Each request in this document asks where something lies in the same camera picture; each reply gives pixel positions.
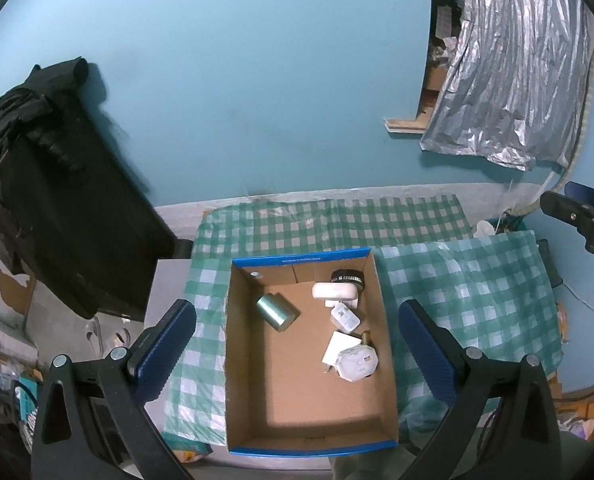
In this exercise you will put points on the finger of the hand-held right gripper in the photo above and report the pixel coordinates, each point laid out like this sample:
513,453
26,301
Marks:
562,207
589,195

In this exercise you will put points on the iridescent lighter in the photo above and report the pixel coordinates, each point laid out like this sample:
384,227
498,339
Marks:
366,337

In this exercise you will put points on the silver foil sheet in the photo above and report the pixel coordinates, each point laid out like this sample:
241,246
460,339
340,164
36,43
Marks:
512,60

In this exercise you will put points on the black round jar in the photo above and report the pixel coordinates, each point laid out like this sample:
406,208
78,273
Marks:
349,276

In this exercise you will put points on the white pill bottle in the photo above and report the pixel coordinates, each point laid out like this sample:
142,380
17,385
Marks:
357,364

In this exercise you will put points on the small brown cardboard box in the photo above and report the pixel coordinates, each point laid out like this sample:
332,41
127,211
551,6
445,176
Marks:
434,80

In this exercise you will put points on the person's grey trousers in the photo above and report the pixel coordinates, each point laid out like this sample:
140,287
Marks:
377,467

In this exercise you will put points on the pair of white slippers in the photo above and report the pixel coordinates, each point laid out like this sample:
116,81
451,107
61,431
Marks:
107,335

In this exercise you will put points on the large-check teal plastic cloth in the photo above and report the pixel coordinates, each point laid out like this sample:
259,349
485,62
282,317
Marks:
467,290

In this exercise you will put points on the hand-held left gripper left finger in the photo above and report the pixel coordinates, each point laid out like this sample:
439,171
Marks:
169,350

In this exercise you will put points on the white oval case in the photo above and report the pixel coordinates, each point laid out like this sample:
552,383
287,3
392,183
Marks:
333,291

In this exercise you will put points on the black jacket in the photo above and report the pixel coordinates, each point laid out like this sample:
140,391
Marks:
52,200

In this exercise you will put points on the teal cylinder jar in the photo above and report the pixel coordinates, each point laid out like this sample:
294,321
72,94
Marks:
277,311

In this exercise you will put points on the cardboard box with blue rim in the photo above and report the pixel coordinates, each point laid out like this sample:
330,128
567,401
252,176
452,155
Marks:
302,390

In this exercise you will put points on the white crumpled object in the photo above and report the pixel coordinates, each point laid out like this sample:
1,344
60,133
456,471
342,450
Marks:
482,229

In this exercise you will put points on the small-check green tablecloth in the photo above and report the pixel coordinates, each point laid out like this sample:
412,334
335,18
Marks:
327,225

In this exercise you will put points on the wooden plank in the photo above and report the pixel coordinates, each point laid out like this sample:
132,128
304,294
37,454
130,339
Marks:
402,126

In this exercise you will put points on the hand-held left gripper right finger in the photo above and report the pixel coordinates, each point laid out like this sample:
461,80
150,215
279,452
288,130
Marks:
427,350

